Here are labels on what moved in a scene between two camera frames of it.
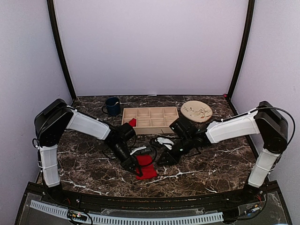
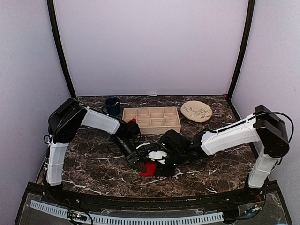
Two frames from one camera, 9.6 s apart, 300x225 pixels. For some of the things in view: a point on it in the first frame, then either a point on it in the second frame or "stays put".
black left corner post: [51, 10] stays put
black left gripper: [129, 162] -> [138, 156]
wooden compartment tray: [151, 120] stays put
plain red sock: [132, 122] stays put
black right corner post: [244, 48] stays put
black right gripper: [172, 159] -> [164, 171]
